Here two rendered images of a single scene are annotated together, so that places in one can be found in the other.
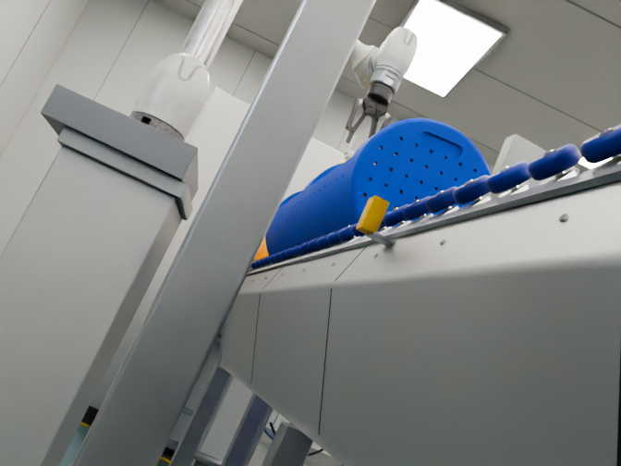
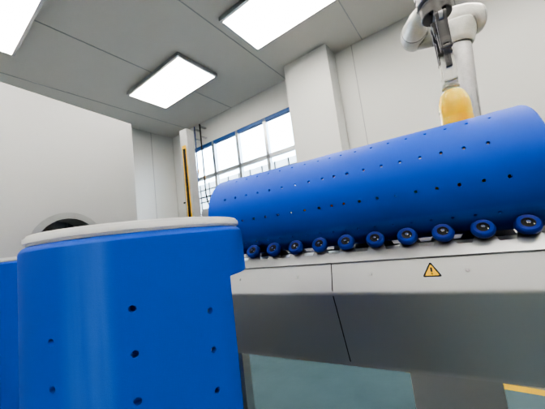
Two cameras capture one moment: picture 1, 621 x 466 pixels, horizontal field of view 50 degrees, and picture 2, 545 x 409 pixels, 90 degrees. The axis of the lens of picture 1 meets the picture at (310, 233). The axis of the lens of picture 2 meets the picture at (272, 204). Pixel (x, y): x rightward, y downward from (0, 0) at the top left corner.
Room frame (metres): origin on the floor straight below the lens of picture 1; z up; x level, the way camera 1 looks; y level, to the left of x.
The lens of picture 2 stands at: (1.94, -0.88, 1.00)
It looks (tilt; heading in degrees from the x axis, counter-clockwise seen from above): 7 degrees up; 128
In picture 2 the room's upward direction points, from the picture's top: 7 degrees counter-clockwise
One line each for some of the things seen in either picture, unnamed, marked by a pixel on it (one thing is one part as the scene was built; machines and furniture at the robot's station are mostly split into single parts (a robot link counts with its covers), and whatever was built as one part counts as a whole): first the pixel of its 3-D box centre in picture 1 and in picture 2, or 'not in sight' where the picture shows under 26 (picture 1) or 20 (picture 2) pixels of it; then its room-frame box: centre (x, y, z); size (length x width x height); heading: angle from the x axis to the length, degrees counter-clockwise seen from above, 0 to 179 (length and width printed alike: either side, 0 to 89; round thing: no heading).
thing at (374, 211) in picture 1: (391, 225); not in sight; (0.83, -0.09, 0.92); 0.08 x 0.03 x 0.05; 100
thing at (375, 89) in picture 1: (375, 103); (437, 19); (1.91, -0.02, 1.54); 0.08 x 0.07 x 0.09; 100
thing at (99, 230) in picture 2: not in sight; (146, 233); (1.53, -0.68, 1.03); 0.28 x 0.28 x 0.01
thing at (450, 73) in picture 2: not in sight; (448, 67); (1.92, -0.04, 1.38); 0.03 x 0.01 x 0.07; 10
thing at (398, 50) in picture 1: (395, 54); not in sight; (1.93, -0.01, 1.72); 0.13 x 0.11 x 0.16; 13
